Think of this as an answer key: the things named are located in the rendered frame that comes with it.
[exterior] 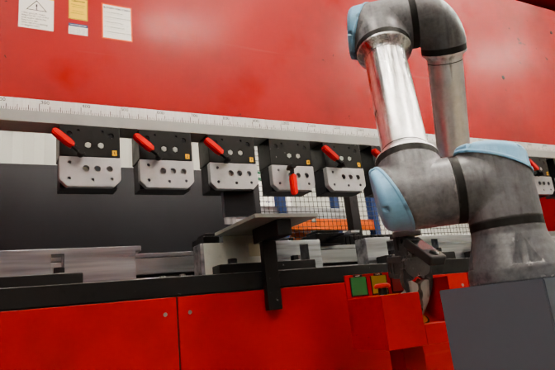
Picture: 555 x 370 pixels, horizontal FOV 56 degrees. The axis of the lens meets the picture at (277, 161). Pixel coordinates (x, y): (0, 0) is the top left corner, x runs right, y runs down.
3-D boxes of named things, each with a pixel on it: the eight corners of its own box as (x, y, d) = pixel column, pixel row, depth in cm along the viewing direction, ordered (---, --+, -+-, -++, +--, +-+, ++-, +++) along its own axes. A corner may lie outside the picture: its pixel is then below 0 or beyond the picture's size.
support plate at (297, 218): (254, 217, 125) (254, 213, 126) (214, 236, 147) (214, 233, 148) (318, 216, 134) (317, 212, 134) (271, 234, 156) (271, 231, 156)
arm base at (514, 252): (589, 273, 83) (572, 212, 86) (538, 278, 74) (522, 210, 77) (503, 283, 95) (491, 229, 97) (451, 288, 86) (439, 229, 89)
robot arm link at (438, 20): (458, -19, 115) (476, 183, 132) (408, -8, 117) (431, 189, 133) (471, -17, 105) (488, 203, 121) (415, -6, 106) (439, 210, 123)
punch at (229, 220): (225, 223, 151) (223, 192, 153) (223, 225, 153) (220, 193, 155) (257, 223, 156) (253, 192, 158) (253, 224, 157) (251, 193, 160)
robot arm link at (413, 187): (471, 203, 82) (410, -20, 112) (375, 216, 84) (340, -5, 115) (466, 235, 92) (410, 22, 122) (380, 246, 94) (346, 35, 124)
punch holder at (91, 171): (59, 185, 129) (59, 123, 134) (55, 193, 136) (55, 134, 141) (120, 187, 136) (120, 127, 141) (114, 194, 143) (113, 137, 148)
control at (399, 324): (389, 351, 116) (377, 268, 121) (353, 349, 130) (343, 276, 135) (460, 339, 124) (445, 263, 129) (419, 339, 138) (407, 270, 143)
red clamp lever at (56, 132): (55, 124, 129) (87, 150, 131) (54, 130, 133) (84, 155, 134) (50, 129, 128) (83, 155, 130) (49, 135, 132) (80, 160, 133)
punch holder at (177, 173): (140, 187, 139) (138, 128, 143) (133, 194, 146) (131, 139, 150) (194, 187, 146) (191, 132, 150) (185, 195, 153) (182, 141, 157)
